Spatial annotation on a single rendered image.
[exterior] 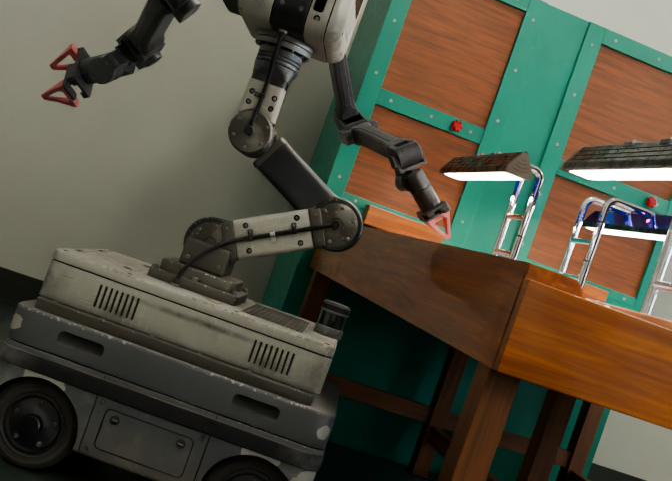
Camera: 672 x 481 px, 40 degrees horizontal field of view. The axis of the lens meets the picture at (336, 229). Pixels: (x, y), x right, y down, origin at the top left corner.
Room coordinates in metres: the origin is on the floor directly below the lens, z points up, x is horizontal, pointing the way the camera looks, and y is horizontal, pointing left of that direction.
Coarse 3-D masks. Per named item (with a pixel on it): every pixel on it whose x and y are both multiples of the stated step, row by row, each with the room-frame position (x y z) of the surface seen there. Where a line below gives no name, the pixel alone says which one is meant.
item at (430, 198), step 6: (420, 192) 2.43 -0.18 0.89; (426, 192) 2.43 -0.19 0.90; (432, 192) 2.44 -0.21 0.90; (414, 198) 2.45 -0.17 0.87; (420, 198) 2.43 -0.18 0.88; (426, 198) 2.43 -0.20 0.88; (432, 198) 2.43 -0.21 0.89; (420, 204) 2.44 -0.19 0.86; (426, 204) 2.43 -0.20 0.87; (432, 204) 2.43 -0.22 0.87; (438, 204) 2.44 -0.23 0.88; (444, 204) 2.42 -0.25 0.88; (420, 210) 2.50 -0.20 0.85; (426, 210) 2.44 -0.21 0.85; (432, 210) 2.41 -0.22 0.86
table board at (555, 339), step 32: (544, 288) 1.50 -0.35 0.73; (512, 320) 1.50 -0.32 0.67; (544, 320) 1.50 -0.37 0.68; (576, 320) 1.51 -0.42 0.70; (608, 320) 1.52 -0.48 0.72; (640, 320) 1.53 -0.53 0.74; (512, 352) 1.50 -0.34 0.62; (544, 352) 1.51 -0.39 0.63; (576, 352) 1.52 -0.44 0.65; (608, 352) 1.53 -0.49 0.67; (640, 352) 1.54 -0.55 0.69; (544, 384) 1.51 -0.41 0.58; (576, 384) 1.52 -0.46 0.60; (608, 384) 1.53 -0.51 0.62; (640, 384) 1.54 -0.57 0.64; (640, 416) 1.55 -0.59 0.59
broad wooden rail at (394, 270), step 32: (320, 256) 3.16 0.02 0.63; (352, 256) 2.71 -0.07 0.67; (384, 256) 2.37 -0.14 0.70; (416, 256) 2.11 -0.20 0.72; (448, 256) 1.90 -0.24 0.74; (480, 256) 1.73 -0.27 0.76; (352, 288) 2.58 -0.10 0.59; (384, 288) 2.28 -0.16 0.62; (416, 288) 2.03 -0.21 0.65; (448, 288) 1.84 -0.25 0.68; (480, 288) 1.68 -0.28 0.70; (512, 288) 1.54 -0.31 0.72; (576, 288) 1.53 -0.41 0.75; (416, 320) 1.96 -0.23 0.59; (448, 320) 1.78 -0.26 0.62; (480, 320) 1.63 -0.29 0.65; (480, 352) 1.58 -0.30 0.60
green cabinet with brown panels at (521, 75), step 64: (384, 0) 3.43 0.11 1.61; (448, 0) 3.33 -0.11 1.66; (512, 0) 3.36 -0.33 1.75; (384, 64) 3.29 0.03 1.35; (448, 64) 3.35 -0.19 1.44; (512, 64) 3.38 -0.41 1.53; (576, 64) 3.43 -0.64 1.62; (640, 64) 3.49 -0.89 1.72; (384, 128) 3.32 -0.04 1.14; (448, 128) 3.35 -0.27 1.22; (512, 128) 3.41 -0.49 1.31; (576, 128) 3.46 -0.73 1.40; (640, 128) 3.51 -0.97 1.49; (384, 192) 3.33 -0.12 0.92; (448, 192) 3.38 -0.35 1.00; (512, 192) 3.42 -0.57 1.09; (576, 192) 3.48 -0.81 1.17; (640, 192) 3.51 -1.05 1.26; (576, 256) 3.49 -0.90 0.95; (640, 256) 3.54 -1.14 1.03
